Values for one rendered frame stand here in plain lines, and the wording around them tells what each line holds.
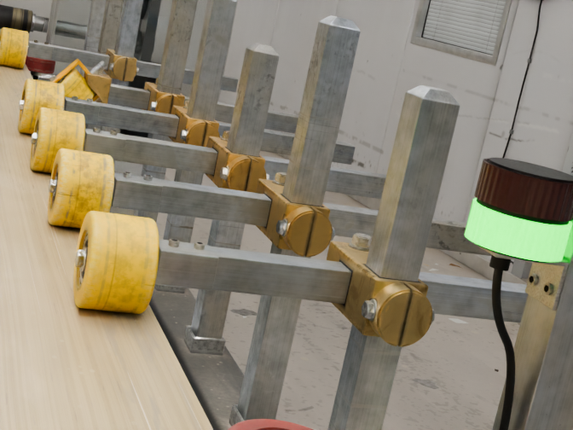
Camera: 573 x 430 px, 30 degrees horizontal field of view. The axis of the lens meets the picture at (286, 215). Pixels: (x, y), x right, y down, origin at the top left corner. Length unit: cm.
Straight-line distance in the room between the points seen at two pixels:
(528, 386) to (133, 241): 34
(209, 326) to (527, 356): 78
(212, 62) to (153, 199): 50
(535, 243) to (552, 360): 9
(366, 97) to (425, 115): 578
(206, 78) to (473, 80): 416
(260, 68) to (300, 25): 637
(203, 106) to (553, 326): 100
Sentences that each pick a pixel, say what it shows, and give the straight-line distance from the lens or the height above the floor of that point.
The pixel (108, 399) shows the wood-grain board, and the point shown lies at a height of 90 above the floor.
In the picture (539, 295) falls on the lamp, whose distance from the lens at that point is 68.
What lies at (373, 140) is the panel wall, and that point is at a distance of 649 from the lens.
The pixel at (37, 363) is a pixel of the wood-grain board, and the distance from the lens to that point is 77.
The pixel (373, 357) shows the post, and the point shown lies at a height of 90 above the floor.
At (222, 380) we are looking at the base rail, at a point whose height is 70.
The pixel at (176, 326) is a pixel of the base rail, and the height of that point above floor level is 70.
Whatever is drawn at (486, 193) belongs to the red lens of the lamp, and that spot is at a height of 110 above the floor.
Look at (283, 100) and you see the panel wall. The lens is 777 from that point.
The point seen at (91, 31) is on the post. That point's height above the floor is 97.
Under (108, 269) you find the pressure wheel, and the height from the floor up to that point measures 95.
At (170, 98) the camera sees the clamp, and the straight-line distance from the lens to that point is 181.
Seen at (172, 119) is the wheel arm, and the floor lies 96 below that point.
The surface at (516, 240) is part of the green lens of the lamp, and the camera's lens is 63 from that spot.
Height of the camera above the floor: 119
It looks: 12 degrees down
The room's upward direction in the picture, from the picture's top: 12 degrees clockwise
